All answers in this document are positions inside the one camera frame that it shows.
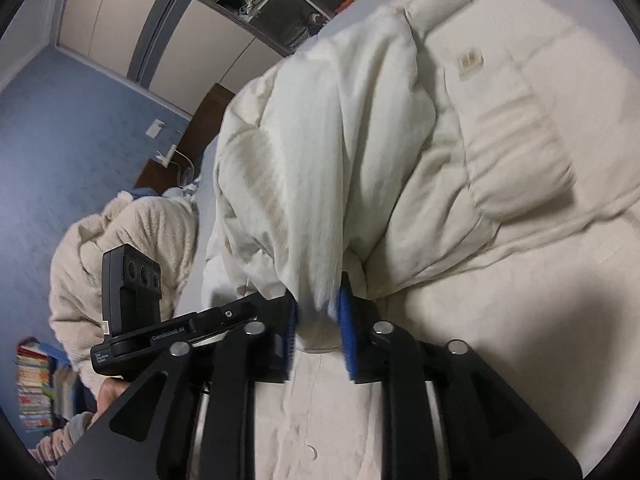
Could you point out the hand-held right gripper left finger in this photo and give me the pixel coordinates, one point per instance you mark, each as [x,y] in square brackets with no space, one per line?
[290,340]

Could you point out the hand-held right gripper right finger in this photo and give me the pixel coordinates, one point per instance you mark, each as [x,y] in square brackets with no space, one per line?
[347,340]

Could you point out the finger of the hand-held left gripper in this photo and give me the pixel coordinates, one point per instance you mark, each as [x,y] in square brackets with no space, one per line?
[265,305]

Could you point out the white hooded jacket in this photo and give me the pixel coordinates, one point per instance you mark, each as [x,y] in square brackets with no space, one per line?
[450,210]

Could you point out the person's left forearm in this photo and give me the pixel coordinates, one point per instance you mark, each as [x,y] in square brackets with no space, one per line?
[65,445]

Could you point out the person's left hand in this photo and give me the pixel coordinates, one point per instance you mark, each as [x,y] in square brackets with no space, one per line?
[107,400]

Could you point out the cream fleece robe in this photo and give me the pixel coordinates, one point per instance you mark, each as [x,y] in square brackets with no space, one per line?
[140,240]

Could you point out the stack of colourful books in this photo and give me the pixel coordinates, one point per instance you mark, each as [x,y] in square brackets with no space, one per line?
[37,385]

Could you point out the white charger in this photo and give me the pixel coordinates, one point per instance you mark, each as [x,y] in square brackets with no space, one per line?
[166,156]

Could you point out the brown wooden headboard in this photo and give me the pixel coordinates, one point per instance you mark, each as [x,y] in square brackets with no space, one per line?
[210,105]

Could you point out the beige wardrobe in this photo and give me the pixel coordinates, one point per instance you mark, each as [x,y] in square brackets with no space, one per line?
[200,50]

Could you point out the white wall socket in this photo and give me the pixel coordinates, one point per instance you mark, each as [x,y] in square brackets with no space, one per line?
[155,127]

